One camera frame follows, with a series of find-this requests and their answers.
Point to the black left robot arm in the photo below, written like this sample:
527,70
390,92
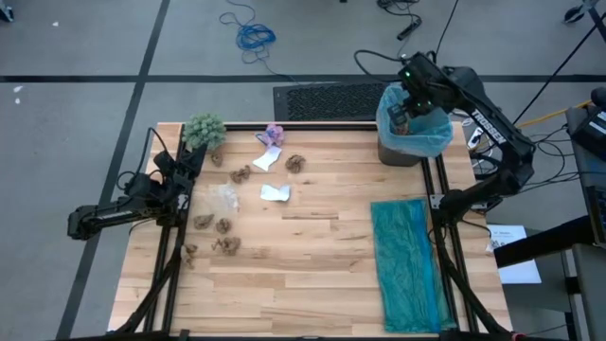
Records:
109,215

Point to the black stand pole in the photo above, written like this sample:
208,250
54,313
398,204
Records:
558,71

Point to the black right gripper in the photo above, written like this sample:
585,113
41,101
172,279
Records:
421,104

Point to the light blue trash bag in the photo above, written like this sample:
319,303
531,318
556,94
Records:
435,132

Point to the teal trash bag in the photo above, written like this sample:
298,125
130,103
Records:
402,265

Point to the green artificial potted plant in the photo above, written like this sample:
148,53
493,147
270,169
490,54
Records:
204,131

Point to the dark grey trash bin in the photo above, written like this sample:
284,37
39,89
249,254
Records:
395,158

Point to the clear plastic wrapper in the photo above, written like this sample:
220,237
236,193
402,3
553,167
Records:
222,196

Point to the black perforated floor mat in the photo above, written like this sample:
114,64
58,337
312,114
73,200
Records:
331,102

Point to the black desk device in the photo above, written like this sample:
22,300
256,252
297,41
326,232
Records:
589,128

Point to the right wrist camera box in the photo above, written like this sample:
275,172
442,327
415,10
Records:
397,113

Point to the grey cabinet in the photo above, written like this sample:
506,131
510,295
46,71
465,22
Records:
589,293

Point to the brown paper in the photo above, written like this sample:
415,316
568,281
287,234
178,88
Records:
295,164
190,255
228,245
203,221
223,226
217,158
240,174

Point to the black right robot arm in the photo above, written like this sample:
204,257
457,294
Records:
497,130

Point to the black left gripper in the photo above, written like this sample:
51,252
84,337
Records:
172,168

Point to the black aluminium support frame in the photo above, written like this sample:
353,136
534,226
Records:
432,180
166,265

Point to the black stand foot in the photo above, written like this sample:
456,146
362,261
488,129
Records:
575,14
5,13

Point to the black aluminium cross rail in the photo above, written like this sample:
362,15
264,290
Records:
237,339
308,127

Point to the black desk bar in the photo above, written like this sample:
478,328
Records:
544,241

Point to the white power strip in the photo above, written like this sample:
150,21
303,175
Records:
475,137

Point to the white printed paper sheet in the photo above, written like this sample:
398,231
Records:
516,272

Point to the pink purple wrapper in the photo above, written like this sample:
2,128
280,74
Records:
273,135

